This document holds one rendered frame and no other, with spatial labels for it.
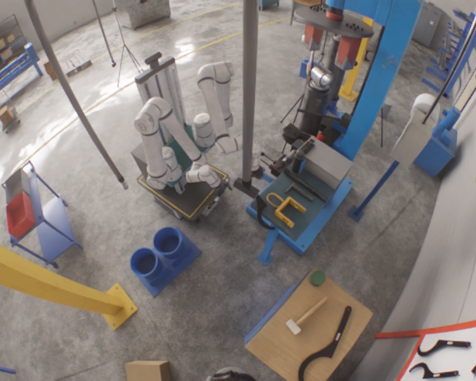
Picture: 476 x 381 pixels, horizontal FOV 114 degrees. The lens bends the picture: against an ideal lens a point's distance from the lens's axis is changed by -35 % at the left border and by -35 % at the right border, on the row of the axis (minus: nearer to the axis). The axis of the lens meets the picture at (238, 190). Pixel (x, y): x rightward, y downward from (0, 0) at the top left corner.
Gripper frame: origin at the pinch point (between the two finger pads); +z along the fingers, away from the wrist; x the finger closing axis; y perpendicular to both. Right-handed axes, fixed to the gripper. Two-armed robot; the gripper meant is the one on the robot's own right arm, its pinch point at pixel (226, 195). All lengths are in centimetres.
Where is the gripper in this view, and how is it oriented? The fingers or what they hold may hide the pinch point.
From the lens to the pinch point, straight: 185.4
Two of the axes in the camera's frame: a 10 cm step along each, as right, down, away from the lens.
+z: 4.2, 5.5, 7.3
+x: -4.2, 8.2, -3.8
